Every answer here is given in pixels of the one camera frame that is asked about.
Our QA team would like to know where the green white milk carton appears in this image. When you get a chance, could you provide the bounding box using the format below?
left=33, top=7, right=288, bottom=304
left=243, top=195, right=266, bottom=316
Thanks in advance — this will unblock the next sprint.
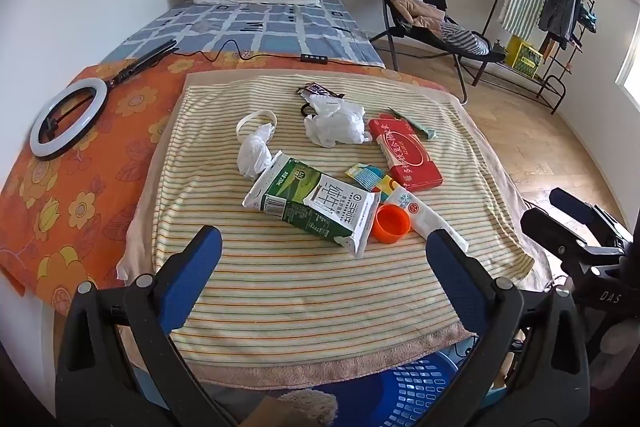
left=242, top=150, right=382, bottom=257

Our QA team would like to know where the yellow striped towel blanket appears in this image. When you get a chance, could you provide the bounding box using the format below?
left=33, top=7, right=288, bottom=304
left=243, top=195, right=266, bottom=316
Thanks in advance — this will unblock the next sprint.
left=150, top=74, right=536, bottom=358

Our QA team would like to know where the blue checked bedsheet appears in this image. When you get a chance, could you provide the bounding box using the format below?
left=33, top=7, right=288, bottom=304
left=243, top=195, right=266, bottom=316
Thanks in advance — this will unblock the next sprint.
left=102, top=0, right=387, bottom=68

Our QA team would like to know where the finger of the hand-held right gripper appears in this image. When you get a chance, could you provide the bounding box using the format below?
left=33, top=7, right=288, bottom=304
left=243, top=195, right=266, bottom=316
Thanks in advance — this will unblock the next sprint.
left=520, top=208, right=606, bottom=260
left=550, top=188, right=631, bottom=248

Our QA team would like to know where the beige towel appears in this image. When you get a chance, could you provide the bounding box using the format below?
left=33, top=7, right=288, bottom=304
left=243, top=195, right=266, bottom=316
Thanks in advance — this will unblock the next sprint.
left=117, top=68, right=553, bottom=392

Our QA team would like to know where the black clothes rack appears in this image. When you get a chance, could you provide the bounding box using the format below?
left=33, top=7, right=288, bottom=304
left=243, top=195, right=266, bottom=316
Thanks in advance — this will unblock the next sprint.
left=471, top=0, right=598, bottom=116

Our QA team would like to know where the yellow crate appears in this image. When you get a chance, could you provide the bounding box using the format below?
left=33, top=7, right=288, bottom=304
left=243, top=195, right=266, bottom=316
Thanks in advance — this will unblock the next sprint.
left=504, top=35, right=544, bottom=75

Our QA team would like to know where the white paper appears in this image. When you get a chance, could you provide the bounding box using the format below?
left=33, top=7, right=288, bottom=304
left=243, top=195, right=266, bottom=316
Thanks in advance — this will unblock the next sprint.
left=237, top=128, right=284, bottom=180

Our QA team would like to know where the yellow teal sachet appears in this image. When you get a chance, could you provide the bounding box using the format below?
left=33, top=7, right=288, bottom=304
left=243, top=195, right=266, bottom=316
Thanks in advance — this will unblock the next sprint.
left=344, top=163, right=384, bottom=188

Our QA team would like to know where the small colourful wrapper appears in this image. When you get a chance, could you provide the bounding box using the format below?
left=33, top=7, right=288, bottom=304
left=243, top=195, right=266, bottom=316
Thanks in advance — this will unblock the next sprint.
left=376, top=174, right=402, bottom=204

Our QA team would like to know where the orange floral bedsheet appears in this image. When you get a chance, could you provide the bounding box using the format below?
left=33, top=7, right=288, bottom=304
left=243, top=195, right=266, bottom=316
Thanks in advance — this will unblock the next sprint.
left=0, top=51, right=463, bottom=318

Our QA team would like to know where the red box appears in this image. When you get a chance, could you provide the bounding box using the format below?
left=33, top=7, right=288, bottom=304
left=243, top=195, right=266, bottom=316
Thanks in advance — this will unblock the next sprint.
left=368, top=116, right=445, bottom=192

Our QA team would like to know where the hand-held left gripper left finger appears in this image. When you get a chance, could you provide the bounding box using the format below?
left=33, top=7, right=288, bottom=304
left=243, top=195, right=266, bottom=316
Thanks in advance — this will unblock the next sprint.
left=55, top=225, right=236, bottom=427

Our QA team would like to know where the dark snack wrapper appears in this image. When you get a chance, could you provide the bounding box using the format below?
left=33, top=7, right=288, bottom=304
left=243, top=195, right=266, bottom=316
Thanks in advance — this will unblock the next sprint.
left=295, top=82, right=346, bottom=100

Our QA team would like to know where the beige garment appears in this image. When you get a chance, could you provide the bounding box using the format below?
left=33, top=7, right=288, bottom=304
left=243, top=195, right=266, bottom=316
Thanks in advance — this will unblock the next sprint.
left=389, top=0, right=447, bottom=32

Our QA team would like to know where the striped garment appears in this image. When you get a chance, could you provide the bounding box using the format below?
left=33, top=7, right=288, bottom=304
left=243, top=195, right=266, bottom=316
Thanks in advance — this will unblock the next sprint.
left=440, top=21, right=492, bottom=56

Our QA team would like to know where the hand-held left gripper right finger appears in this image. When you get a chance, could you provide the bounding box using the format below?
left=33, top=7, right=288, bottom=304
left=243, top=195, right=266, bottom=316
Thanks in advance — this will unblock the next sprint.
left=405, top=228, right=593, bottom=427

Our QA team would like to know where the window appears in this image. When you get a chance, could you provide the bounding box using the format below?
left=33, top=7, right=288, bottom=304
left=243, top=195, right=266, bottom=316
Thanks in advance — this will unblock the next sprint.
left=616, top=0, right=640, bottom=105

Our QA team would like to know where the green tube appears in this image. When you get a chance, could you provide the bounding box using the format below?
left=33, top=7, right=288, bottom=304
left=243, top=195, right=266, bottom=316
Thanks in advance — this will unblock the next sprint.
left=387, top=107, right=439, bottom=141

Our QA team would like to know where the black cable with remote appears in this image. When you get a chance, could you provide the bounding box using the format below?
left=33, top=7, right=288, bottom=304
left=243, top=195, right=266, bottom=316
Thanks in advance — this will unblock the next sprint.
left=172, top=26, right=362, bottom=66

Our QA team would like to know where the black ring light stand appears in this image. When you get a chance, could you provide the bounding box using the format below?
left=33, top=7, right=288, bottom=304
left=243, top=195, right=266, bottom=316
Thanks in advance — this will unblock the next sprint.
left=47, top=39, right=179, bottom=128

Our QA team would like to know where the teal hanging garment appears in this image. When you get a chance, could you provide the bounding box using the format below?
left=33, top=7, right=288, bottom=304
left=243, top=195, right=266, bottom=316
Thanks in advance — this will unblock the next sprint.
left=580, top=4, right=599, bottom=35

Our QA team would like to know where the leopard print cloth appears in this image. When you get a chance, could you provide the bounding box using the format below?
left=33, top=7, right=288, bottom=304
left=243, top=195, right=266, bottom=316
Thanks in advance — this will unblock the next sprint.
left=240, top=388, right=342, bottom=427

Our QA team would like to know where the blue plastic basket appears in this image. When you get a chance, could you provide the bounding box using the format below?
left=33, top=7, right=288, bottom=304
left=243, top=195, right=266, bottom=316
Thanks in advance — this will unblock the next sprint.
left=300, top=349, right=507, bottom=427

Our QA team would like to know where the white tube with orange cap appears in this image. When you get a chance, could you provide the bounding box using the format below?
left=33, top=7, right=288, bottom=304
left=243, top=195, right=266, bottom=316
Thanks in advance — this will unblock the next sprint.
left=372, top=186, right=471, bottom=253

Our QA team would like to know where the white wristband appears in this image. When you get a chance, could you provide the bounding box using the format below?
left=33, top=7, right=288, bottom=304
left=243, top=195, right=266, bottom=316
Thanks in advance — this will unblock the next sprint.
left=236, top=110, right=278, bottom=140

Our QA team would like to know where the white plastic bag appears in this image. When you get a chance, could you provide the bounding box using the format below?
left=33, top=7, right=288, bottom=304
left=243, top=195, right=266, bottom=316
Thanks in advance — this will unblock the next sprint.
left=303, top=94, right=374, bottom=148

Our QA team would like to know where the dark hanging jacket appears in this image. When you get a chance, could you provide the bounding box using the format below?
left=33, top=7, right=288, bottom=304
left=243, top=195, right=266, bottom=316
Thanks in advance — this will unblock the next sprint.
left=537, top=0, right=582, bottom=50

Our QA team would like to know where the white ring light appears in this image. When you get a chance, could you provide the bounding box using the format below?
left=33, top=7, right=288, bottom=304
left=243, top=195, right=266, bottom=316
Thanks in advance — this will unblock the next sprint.
left=29, top=77, right=106, bottom=159

